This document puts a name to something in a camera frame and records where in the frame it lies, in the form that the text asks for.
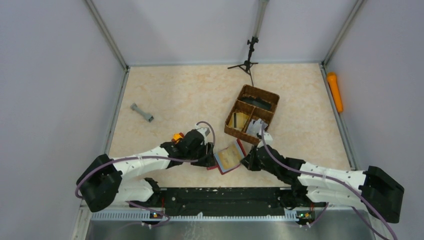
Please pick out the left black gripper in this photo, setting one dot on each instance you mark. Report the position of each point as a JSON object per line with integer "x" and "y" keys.
{"x": 207, "y": 159}

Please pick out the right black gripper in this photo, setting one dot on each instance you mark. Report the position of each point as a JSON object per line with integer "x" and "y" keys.
{"x": 249, "y": 161}

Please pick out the gold credit card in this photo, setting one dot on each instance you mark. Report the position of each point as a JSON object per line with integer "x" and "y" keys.
{"x": 231, "y": 156}

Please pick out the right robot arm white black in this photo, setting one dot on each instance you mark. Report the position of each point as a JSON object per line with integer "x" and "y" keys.
{"x": 372, "y": 189}

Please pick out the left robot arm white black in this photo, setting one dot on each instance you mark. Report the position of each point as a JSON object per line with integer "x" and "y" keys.
{"x": 108, "y": 181}

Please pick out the silver cards in basket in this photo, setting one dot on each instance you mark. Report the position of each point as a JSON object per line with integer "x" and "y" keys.
{"x": 255, "y": 127}

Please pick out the gold card in basket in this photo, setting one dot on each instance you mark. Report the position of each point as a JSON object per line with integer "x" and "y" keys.
{"x": 238, "y": 120}

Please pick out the yellow toy block car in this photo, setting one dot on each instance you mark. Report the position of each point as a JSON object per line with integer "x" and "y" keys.
{"x": 177, "y": 137}

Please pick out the brown wicker divided basket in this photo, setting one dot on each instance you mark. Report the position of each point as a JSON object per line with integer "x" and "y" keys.
{"x": 254, "y": 112}

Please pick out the black item in basket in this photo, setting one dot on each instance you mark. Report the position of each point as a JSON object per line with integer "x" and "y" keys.
{"x": 257, "y": 102}

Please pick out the grey plastic connector piece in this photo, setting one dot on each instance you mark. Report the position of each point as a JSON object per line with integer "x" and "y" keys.
{"x": 147, "y": 116}

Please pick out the black mini tripod stand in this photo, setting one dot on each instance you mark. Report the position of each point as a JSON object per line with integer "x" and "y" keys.
{"x": 247, "y": 64}

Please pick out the orange flashlight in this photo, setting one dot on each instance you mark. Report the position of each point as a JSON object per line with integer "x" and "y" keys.
{"x": 332, "y": 81}

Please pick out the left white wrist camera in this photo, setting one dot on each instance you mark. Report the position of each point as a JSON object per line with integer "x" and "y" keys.
{"x": 204, "y": 131}

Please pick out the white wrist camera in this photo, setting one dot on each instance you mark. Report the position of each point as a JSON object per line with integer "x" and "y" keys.
{"x": 204, "y": 131}
{"x": 265, "y": 139}

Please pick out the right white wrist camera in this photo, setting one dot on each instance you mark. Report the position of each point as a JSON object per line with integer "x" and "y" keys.
{"x": 265, "y": 139}

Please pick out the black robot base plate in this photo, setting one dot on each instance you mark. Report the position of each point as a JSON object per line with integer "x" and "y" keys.
{"x": 226, "y": 201}

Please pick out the white perforated cable duct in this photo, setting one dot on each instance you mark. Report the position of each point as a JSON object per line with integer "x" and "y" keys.
{"x": 144, "y": 215}

